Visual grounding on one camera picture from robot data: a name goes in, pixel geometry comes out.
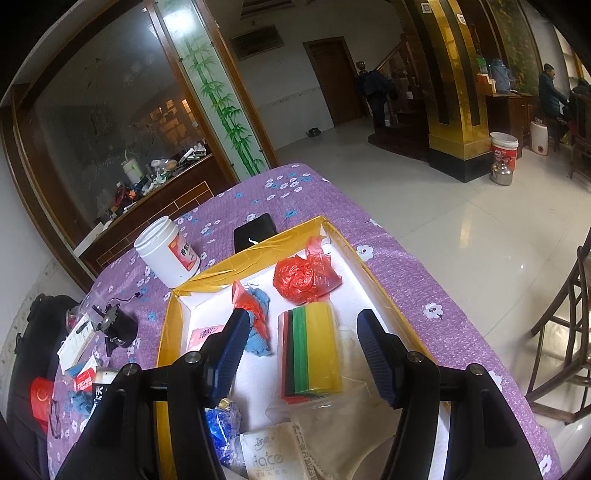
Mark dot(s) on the white humidifier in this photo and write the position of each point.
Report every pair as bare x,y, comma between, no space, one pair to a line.
539,138

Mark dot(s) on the gold pillar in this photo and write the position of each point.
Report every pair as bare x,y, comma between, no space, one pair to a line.
443,115

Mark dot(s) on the black phone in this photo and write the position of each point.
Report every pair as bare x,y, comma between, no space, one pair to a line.
254,228

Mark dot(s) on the black pen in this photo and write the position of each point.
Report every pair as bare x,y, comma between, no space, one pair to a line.
83,325

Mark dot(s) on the red plastic bag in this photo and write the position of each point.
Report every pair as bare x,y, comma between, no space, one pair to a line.
300,279

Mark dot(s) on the white notebook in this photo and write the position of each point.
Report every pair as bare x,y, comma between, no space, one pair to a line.
76,348

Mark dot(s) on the multicoloured cloth pack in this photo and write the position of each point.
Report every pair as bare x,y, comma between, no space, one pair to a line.
314,355

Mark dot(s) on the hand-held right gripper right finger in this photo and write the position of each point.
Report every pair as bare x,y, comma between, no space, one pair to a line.
378,357

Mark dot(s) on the red and white bucket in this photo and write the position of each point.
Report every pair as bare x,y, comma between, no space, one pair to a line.
504,150

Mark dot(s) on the black bag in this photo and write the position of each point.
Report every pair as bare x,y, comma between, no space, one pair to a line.
32,332

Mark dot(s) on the pile of clutter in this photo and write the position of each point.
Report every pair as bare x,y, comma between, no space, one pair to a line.
152,180

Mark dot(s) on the wooden counter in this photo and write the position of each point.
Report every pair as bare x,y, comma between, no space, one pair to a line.
175,203

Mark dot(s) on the bamboo painted panel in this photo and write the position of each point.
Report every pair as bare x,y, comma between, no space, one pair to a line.
221,106

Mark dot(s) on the clear plastic bag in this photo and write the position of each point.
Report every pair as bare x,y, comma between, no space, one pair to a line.
351,438

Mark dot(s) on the red and white wipes packet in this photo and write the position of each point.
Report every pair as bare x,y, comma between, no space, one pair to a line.
85,379

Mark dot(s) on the eyeglasses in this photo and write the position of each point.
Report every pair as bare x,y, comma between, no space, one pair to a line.
54,424

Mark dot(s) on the brown wooden door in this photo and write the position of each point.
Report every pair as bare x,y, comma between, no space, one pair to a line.
330,83

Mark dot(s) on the black printed packet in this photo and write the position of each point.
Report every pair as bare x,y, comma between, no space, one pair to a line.
101,390

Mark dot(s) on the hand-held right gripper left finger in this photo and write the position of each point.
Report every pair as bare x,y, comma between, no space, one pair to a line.
231,355

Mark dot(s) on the white tissue packet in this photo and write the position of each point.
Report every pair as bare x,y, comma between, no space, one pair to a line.
272,457

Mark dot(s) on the pair of shoes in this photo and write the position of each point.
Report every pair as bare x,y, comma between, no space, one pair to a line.
314,132

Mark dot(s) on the blue water jug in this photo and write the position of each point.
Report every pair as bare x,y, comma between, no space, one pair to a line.
499,76

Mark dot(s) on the wooden cabinet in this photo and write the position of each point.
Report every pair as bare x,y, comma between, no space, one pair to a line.
508,120

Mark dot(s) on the white plastic jar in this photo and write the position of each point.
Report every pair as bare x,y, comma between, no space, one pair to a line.
161,258

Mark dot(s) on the pink tissue packet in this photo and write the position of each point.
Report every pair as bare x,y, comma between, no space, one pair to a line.
203,334

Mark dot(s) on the metal kettle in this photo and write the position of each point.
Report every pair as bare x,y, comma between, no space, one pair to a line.
501,177

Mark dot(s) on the gold cardboard box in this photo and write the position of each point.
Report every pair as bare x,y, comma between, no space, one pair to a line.
207,300

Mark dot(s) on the wooden chair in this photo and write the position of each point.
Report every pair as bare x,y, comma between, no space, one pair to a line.
572,277

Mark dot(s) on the blue and gold tissue bag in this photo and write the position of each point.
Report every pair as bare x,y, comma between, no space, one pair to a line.
221,429

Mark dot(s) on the framed wall plaque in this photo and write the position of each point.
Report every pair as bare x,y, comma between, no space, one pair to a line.
256,41

